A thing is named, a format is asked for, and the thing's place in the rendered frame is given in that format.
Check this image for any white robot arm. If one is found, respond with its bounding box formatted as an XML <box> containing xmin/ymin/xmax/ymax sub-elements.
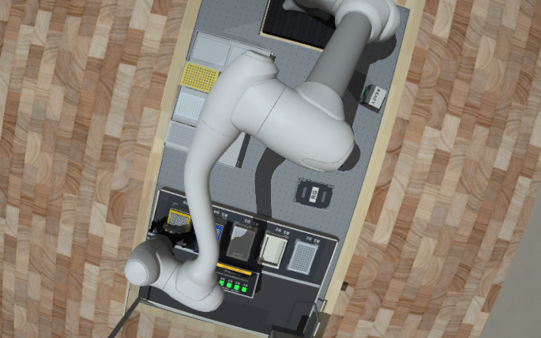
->
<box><xmin>124</xmin><ymin>0</ymin><xmax>401</xmax><ymax>312</ymax></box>

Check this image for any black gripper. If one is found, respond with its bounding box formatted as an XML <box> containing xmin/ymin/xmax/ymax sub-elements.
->
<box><xmin>148</xmin><ymin>216</ymin><xmax>196</xmax><ymax>249</ymax></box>

